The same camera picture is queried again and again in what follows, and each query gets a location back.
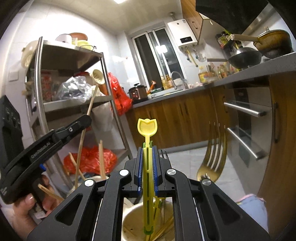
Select wooden chopstick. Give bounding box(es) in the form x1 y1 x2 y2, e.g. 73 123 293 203
150 216 174 241
98 140 106 180
38 184 64 202
74 84 98 189

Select yellow green plastic spoon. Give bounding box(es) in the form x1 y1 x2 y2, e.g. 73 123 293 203
137 118 158 235

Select wooden kitchen cabinets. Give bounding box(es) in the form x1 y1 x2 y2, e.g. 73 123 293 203
126 72 295 240

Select kitchen window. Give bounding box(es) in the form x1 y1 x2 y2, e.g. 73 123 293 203
132 27 186 90

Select person's left hand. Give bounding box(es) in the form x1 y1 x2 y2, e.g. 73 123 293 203
12 174 63 240

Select wooden chopstick in holder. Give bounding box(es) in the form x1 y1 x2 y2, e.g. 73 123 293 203
150 216 174 241
98 140 106 180
38 184 64 202

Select white ceramic utensil holder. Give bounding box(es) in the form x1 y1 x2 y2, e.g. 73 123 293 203
67 174 176 241

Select clear plastic bag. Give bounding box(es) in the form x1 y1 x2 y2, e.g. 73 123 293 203
52 76 93 103

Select metal shelf rack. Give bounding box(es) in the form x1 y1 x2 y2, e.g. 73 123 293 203
23 36 134 193

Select blue cartoon cloth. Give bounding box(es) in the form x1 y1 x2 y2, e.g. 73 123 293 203
236 194 268 232

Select beige slotted ladle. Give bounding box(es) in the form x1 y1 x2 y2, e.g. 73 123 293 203
92 69 108 95

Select red plastic bag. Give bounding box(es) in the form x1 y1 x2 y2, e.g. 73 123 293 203
108 72 132 116

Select bowls on top shelf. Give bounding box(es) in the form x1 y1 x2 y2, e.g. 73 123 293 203
55 32 96 51

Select steel oven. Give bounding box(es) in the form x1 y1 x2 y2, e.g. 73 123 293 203
223 82 273 194

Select chrome faucet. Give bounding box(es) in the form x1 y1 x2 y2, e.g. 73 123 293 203
171 71 189 89

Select yellow bottle on counter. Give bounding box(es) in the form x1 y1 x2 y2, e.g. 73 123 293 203
198 66 209 83

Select white water heater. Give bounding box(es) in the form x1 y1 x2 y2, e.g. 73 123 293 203
167 19 198 49

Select black wok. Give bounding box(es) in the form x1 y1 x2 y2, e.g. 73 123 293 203
207 47 262 69

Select grey countertop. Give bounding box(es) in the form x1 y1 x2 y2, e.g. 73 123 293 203
131 52 296 109

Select brown frying pan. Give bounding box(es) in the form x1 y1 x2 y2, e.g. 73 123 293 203
229 28 292 59

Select black range hood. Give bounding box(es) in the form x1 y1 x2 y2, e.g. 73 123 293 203
196 0 275 34

